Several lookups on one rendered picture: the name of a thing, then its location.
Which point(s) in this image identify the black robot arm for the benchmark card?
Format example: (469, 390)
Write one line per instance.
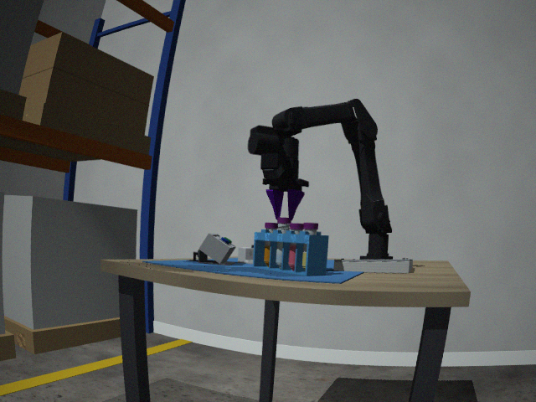
(360, 132)

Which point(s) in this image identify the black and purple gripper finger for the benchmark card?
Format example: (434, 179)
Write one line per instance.
(293, 195)
(276, 198)

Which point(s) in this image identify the white rectangular console with lamps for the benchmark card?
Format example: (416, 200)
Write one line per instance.
(245, 255)

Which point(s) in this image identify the blue work mat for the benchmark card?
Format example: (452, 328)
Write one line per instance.
(238, 269)

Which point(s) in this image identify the grey key panel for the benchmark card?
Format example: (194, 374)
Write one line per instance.
(216, 247)

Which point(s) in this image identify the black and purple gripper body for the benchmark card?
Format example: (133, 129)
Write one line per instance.
(282, 184)

